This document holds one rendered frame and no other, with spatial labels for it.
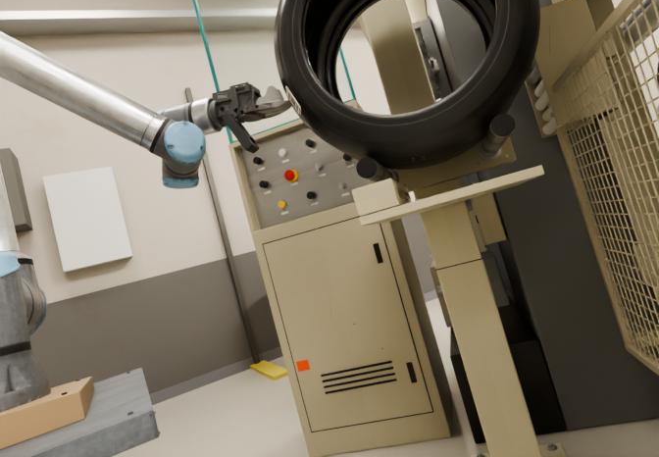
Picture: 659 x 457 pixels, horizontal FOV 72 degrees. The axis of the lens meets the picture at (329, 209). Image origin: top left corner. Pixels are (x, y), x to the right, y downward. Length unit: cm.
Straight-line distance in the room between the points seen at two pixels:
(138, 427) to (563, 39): 122
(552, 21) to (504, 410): 102
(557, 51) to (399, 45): 41
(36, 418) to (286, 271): 110
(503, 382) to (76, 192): 309
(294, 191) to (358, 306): 51
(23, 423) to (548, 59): 131
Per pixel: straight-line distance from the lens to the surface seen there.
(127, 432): 77
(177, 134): 106
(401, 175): 129
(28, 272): 117
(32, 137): 396
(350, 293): 172
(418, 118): 95
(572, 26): 135
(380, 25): 143
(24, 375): 96
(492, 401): 140
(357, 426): 187
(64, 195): 370
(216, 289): 376
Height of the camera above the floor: 76
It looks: 5 degrees up
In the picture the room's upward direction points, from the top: 15 degrees counter-clockwise
